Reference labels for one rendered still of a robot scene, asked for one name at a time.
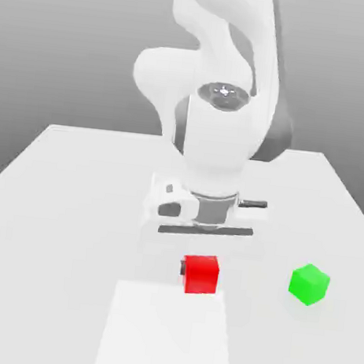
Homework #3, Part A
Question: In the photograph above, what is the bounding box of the small red cube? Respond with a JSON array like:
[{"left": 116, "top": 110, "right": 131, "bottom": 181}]
[{"left": 178, "top": 252, "right": 222, "bottom": 298}]

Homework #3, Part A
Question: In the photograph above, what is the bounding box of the small green cube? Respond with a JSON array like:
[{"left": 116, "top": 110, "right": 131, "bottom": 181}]
[{"left": 286, "top": 261, "right": 333, "bottom": 309}]

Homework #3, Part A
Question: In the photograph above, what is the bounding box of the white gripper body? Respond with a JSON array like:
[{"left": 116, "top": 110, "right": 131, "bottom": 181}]
[{"left": 139, "top": 213, "right": 261, "bottom": 257}]

